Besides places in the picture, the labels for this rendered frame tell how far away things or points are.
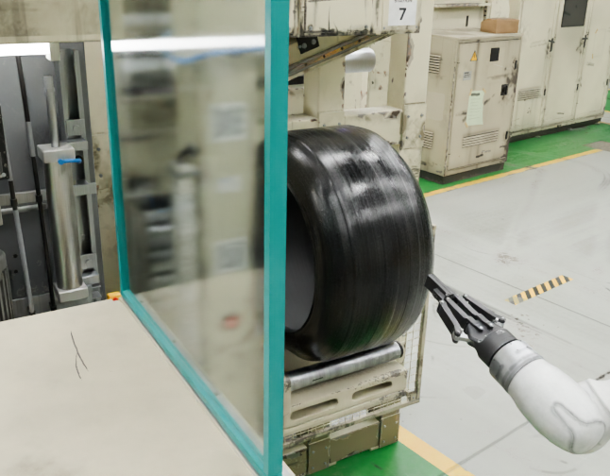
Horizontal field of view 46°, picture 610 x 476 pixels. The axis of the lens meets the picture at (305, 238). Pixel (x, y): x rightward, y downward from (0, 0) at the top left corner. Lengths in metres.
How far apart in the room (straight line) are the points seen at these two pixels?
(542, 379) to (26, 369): 0.83
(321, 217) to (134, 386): 0.63
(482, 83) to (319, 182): 5.04
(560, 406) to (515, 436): 1.90
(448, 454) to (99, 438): 2.21
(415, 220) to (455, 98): 4.69
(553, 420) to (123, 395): 0.70
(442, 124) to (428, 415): 3.54
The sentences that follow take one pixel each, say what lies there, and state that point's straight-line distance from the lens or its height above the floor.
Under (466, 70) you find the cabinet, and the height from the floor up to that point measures 0.98.
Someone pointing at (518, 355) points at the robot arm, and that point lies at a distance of 1.34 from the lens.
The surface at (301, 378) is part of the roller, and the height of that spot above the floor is 0.91.
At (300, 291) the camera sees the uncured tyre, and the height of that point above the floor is 0.96.
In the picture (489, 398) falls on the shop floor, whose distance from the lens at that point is 3.39.
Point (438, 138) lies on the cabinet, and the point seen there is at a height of 0.40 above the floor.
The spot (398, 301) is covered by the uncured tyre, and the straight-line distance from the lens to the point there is 1.59.
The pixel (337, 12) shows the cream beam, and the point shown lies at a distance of 1.86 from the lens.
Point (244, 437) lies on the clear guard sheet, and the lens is 0.89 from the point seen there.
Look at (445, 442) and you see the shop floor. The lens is 3.08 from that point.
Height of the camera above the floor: 1.82
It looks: 21 degrees down
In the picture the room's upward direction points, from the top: 1 degrees clockwise
